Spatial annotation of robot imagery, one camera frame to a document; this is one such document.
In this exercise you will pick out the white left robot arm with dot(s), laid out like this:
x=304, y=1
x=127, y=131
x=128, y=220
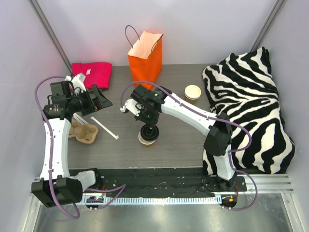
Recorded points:
x=60, y=145

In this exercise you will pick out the black plastic cup lid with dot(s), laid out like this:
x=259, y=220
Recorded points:
x=149, y=133

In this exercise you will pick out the orange paper gift bag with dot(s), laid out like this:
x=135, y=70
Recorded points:
x=145, y=59

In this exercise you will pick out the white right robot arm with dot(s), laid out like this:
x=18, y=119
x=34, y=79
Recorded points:
x=147, y=105

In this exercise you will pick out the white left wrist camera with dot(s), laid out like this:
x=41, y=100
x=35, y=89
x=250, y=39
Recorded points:
x=77, y=82

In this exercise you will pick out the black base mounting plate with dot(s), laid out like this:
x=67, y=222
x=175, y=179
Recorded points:
x=166, y=182

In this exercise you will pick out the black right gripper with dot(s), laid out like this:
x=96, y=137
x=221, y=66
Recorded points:
x=148, y=121

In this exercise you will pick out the white wrapped straw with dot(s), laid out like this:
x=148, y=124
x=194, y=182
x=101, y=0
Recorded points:
x=105, y=128
x=79, y=119

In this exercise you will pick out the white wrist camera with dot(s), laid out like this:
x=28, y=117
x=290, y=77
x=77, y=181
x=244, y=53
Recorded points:
x=132, y=106
x=77, y=82

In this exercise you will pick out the aluminium front rail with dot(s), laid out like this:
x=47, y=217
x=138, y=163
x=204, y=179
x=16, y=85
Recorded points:
x=257, y=184

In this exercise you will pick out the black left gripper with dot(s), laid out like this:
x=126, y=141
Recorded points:
x=91, y=103

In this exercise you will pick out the folded pink shirt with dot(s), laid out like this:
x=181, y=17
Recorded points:
x=98, y=73

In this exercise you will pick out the brown paper cup innermost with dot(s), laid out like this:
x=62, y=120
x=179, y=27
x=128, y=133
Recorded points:
x=146, y=144

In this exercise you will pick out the brown cardboard cup carrier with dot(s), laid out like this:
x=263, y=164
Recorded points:
x=84, y=133

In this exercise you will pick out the zebra print blanket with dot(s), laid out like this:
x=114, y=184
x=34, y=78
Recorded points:
x=242, y=86

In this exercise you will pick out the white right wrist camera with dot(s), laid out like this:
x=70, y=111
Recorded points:
x=132, y=106

